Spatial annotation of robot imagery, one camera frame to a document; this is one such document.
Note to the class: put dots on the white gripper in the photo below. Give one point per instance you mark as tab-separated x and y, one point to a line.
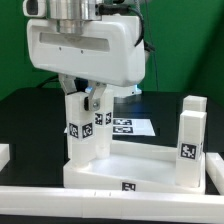
89	39

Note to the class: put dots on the white desk tabletop tray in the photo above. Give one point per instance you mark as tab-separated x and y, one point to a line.
137	167

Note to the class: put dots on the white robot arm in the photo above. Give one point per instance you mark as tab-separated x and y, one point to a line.
89	39

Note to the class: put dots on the white sheet with markers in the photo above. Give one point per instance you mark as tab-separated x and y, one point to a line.
121	126

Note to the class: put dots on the white left side block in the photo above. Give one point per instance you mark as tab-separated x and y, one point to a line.
4	155

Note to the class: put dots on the white front rail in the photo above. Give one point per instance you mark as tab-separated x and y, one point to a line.
110	204

